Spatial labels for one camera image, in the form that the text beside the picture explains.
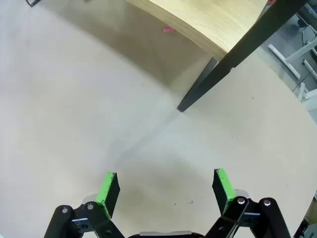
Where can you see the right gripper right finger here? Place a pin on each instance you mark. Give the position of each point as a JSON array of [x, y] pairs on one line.
[[223, 191]]

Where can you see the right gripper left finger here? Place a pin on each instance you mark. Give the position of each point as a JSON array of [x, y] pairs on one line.
[[109, 193]]

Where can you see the white side table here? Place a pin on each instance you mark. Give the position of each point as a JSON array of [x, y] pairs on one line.
[[283, 59]]

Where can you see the pink paper scrap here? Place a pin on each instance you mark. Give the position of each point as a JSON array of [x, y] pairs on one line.
[[168, 29]]

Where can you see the two-tier wooden shelf black frame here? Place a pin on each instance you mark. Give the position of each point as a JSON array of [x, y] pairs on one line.
[[198, 19]]

